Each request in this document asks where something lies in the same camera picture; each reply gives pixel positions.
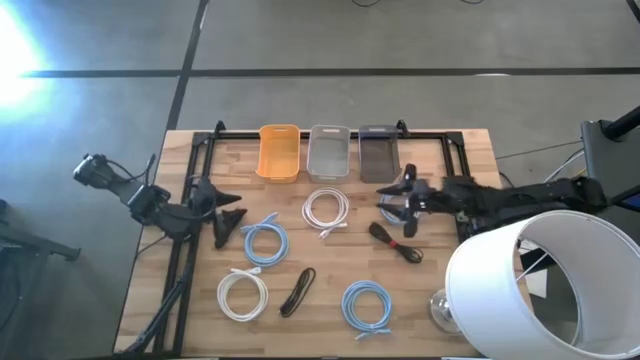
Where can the white plastic bin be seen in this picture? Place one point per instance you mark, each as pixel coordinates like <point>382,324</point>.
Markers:
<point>328,155</point>

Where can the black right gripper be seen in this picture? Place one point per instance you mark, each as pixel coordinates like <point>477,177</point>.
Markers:
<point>430,197</point>

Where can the black equipment stand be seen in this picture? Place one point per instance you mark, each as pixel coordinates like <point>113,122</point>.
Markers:
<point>600,160</point>

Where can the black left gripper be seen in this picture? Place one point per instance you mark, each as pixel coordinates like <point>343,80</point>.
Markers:
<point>204,200</point>

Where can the black aluminium table frame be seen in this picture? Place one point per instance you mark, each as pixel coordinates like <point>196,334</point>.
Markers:
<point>235,135</point>

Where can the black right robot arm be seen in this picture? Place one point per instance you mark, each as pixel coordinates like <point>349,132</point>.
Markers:
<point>540,197</point>

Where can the tablet screen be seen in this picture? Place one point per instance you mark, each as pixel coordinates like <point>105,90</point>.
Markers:
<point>627,200</point>

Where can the grey translucent plastic bin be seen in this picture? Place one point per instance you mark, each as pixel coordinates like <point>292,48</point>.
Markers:
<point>379,157</point>

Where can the black floor tripod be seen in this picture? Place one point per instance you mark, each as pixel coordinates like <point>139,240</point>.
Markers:
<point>30,245</point>

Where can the orange plastic bin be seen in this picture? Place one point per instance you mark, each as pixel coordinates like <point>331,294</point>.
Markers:
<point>278,155</point>

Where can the clear glass lamp base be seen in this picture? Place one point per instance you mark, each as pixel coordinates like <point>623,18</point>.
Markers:
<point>442,312</point>

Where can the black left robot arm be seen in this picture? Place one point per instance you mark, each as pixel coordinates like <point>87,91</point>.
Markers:
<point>145,200</point>

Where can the white lamp shade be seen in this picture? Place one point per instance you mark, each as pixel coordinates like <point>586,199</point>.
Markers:
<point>480,300</point>

